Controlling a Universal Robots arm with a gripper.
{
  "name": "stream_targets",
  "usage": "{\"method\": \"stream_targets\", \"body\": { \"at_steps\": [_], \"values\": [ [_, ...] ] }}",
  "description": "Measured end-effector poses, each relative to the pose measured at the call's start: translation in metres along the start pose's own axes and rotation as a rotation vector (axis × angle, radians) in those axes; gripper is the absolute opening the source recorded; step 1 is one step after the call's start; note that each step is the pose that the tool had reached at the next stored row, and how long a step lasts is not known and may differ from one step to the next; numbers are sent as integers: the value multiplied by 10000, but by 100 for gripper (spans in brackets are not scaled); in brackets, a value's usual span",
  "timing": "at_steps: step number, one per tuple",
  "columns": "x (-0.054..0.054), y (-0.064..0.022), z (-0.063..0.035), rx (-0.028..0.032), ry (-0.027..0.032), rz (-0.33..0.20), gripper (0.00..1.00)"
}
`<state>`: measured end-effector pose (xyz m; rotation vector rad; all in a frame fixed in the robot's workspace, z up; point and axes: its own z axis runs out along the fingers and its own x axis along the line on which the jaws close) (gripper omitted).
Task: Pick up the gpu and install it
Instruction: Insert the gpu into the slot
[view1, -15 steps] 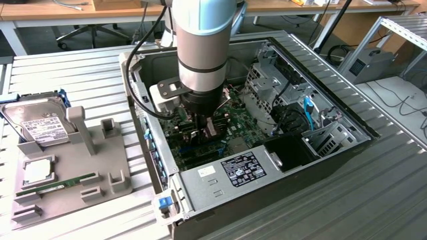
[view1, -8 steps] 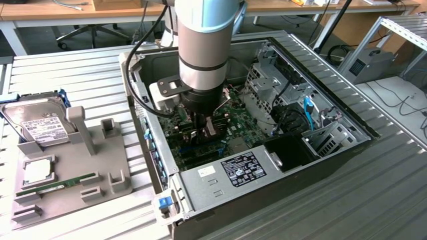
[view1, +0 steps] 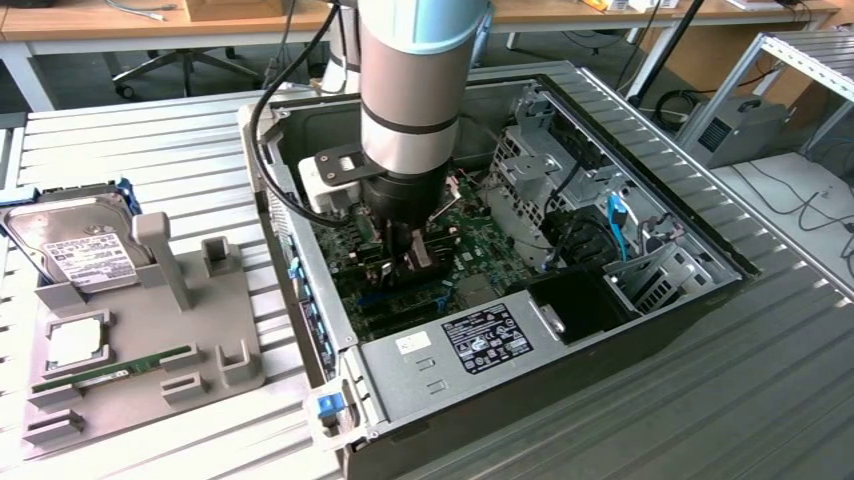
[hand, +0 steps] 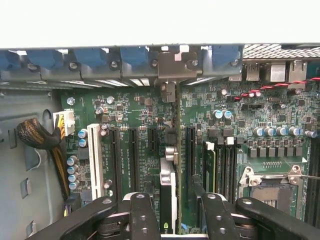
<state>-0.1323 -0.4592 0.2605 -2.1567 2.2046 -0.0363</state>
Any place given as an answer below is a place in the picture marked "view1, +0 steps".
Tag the yellow packet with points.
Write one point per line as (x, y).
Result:
(594, 4)

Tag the black tripod pole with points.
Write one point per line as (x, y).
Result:
(676, 35)

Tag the wooden desk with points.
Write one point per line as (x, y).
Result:
(748, 17)
(101, 25)

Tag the silver hard disk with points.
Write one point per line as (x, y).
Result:
(74, 250)

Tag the grey computer tower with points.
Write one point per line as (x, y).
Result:
(741, 130)

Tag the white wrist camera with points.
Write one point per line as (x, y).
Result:
(317, 190)

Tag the white box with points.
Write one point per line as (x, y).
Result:
(628, 4)

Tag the silver metal drive cage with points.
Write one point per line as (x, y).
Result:
(534, 175)

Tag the green RAM stick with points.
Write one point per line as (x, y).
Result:
(114, 372)

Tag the aluminium frame shelf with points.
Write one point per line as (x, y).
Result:
(801, 55)

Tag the open PC case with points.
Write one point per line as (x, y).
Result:
(314, 130)

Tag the silver chipset heatsink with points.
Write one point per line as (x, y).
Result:
(477, 292)

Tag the blue case latch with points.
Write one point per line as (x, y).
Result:
(328, 406)

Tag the black expansion slot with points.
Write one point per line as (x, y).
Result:
(394, 307)
(401, 321)

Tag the silver disk bay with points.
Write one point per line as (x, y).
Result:
(661, 280)

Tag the blue disk caddy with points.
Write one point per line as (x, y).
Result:
(129, 195)

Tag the grey parts rack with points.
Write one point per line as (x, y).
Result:
(154, 350)

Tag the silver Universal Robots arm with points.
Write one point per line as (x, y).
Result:
(414, 100)

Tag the silver CPU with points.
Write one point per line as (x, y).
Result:
(77, 345)

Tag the metal socket cover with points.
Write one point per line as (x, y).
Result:
(449, 200)

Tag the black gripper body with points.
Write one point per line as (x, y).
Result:
(408, 200)

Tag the green motherboard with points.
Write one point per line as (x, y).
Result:
(494, 250)

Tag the silver power supply unit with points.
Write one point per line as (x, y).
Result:
(408, 385)

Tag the office chair base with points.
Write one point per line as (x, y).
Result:
(187, 62)

